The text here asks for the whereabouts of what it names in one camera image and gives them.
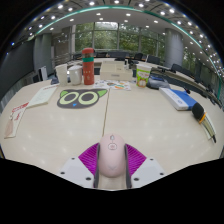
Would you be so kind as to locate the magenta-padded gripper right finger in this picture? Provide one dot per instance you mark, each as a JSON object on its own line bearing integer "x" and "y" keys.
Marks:
{"x": 136, "y": 160}

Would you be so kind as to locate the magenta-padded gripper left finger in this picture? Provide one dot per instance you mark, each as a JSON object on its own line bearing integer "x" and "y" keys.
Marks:
{"x": 87, "y": 159}

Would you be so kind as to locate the pink computer mouse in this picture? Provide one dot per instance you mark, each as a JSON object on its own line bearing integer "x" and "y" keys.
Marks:
{"x": 112, "y": 156}

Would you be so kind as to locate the cat-face mouse pad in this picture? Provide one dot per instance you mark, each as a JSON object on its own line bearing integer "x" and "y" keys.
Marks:
{"x": 80, "y": 98}

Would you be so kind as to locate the blue-white book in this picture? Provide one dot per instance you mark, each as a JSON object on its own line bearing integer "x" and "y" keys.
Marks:
{"x": 176, "y": 98}

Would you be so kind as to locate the white printed document sheet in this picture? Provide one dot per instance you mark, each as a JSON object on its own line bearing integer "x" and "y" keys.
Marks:
{"x": 42, "y": 96}

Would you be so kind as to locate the colourful sticker sheet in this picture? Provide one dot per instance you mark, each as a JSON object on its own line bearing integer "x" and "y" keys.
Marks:
{"x": 113, "y": 85}

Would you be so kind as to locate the black handheld microphone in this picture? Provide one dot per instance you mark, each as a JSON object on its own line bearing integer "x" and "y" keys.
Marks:
{"x": 198, "y": 111}

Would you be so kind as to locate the red-white leaflet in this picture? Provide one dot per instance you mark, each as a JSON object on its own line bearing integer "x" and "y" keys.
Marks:
{"x": 15, "y": 120}

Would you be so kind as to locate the green-white paper drink cup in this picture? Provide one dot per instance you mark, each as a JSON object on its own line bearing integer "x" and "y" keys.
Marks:
{"x": 143, "y": 77}

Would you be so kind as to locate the white lidded mug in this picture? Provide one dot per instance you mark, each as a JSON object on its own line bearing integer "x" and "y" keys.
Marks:
{"x": 75, "y": 76}

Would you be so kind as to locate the stack of white paper cups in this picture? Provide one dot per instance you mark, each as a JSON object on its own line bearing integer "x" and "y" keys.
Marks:
{"x": 61, "y": 75}

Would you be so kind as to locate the red drink bottle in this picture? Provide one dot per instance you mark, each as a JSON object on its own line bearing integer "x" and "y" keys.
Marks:
{"x": 88, "y": 70}

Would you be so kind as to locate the beige desk organizer box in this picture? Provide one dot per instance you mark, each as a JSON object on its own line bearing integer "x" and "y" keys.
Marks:
{"x": 115, "y": 71}

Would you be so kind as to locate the long beige conference desk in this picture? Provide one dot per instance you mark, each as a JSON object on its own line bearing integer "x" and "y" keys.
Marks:
{"x": 173, "y": 76}

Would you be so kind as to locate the white standing board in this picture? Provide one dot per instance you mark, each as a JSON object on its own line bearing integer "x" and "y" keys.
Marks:
{"x": 43, "y": 73}

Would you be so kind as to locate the dark office chairs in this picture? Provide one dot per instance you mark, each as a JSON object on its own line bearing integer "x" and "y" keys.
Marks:
{"x": 151, "y": 59}

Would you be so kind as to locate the ceiling lights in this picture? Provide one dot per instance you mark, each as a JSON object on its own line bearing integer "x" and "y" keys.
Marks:
{"x": 91, "y": 3}

